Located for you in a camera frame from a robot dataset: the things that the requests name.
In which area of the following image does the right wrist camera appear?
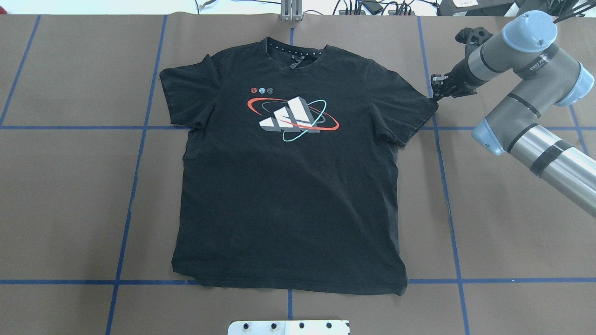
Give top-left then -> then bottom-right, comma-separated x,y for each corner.
455,26 -> 494,47

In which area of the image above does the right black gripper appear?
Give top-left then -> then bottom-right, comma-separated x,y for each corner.
431,59 -> 480,100

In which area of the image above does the aluminium frame post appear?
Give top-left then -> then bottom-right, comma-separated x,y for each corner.
279,0 -> 304,22

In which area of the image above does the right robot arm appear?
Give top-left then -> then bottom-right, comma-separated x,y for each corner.
430,10 -> 596,216

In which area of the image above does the white camera stand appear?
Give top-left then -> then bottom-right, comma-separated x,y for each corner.
227,320 -> 351,335

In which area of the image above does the black graphic t-shirt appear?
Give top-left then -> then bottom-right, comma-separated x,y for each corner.
159,37 -> 438,295

